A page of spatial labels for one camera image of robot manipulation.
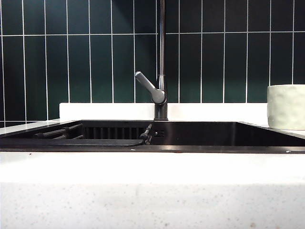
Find grey faucet lever handle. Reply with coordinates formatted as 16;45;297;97
134;71;167;104

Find pale green dimpled mug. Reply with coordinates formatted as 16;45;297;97
266;84;305;131

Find black kitchen sink basin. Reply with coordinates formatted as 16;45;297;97
0;119;305;153

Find dark metal faucet spout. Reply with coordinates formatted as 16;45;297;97
153;0;169;121

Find black sink drain rack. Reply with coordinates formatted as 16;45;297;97
0;125;144;147

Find black rod fitting with hose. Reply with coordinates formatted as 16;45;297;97
139;123;153;145

